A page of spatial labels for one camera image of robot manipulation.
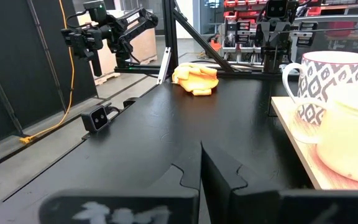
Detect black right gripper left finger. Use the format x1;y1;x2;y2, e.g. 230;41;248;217
39;141;202;224

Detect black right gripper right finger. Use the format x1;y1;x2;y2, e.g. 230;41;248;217
201;142;358;224

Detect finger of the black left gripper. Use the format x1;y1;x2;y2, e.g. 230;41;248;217
261;34;275;73
273;34;288;73

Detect white grey patterned mug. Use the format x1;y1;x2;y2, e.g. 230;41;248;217
282;50;358;125

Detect orange yellow ceramic mug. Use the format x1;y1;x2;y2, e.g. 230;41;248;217
290;83;358;185

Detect red storage bins rack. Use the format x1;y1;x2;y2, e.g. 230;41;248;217
222;0;334;18

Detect orange crumpled cloth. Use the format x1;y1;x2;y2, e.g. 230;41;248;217
172;62;220;96

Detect tan wooden crate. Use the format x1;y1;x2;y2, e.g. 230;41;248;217
78;9;158;86

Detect neighbouring black robot gripper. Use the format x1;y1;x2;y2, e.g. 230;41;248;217
60;0;105;78

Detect black partition panel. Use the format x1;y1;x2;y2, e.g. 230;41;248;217
0;0;98;149

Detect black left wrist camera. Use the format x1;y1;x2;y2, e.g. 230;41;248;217
265;0;289;19

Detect grey metal bracket strip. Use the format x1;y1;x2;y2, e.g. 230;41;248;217
156;46;173;85

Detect black camera cable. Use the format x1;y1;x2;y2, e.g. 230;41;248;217
104;97;140;115

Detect small black table camera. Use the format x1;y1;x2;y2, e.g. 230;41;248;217
81;105;110;134

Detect yellow floor cable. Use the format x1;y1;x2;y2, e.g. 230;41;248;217
19;0;76;146

